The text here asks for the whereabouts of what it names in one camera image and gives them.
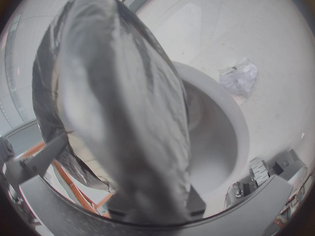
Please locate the crumpled white wrapper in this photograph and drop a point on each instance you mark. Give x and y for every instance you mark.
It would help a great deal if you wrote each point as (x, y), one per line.
(240, 79)

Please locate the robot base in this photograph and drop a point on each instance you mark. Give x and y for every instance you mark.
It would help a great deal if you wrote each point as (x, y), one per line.
(258, 173)

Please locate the white trash bin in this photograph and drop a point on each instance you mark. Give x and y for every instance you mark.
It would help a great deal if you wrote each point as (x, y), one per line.
(231, 112)

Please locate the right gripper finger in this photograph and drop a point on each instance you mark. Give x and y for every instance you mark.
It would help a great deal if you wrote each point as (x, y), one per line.
(196, 203)

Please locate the white cushioned wooden chair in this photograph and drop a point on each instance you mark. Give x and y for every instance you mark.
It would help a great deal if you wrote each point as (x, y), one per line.
(73, 188)

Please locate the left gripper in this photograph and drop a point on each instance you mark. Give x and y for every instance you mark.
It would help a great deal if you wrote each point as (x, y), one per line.
(16, 174)

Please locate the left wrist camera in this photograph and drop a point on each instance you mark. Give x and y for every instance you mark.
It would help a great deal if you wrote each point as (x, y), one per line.
(6, 147)

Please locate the black plastic bag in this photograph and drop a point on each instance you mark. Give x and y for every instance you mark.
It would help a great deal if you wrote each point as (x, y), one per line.
(110, 95)

